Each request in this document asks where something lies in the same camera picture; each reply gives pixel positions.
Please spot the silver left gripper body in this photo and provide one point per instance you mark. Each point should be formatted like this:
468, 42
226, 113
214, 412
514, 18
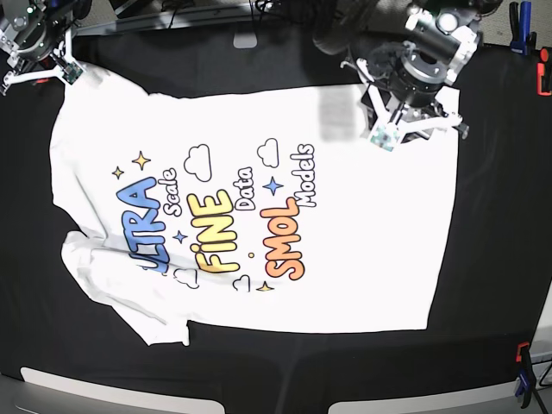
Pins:
402, 94

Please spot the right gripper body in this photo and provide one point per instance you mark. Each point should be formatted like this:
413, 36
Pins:
43, 50

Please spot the white printed t-shirt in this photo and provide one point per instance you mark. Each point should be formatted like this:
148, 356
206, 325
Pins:
269, 211

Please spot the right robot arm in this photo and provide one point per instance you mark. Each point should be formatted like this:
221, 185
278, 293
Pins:
21, 13

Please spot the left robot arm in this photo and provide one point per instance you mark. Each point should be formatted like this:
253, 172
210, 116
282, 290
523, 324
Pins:
449, 33

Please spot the blue clamp far right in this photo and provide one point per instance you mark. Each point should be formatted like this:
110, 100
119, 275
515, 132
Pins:
523, 40

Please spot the blue clamp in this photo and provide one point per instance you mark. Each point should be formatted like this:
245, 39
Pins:
525, 375
523, 40

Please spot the orange clamp far right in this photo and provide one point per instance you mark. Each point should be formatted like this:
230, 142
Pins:
543, 72

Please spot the blue clamp near right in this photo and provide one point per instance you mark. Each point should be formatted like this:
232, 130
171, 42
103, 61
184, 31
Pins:
525, 375

